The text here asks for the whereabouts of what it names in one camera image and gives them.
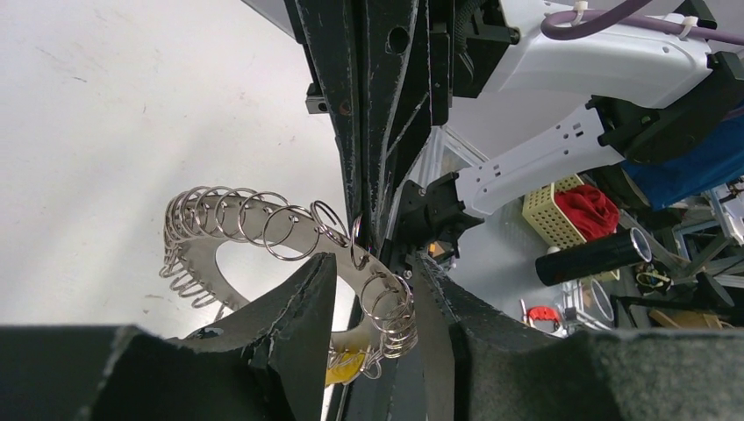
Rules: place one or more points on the yellow perforated basket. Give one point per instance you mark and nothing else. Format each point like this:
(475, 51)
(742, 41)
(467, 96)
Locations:
(542, 214)

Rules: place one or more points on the metal disc with keyrings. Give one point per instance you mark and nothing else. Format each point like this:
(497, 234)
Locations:
(197, 222)

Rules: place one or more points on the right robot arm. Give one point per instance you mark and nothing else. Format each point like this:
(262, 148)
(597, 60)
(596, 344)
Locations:
(652, 88)

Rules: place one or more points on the blue cloth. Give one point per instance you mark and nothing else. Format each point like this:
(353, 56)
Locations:
(715, 161)

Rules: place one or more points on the yellow key tag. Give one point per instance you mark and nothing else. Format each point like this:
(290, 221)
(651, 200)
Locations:
(344, 367)

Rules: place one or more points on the black cylinder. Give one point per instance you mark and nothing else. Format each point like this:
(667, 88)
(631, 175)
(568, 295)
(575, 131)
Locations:
(621, 249)

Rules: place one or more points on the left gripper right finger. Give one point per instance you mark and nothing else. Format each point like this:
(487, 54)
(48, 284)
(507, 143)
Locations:
(478, 363)

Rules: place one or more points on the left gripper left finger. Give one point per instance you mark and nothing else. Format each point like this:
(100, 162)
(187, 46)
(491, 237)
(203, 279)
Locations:
(273, 351)

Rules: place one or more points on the red cloth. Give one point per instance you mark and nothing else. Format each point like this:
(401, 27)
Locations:
(589, 210)

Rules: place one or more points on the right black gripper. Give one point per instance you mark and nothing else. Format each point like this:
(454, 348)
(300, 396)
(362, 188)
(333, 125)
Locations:
(419, 55)

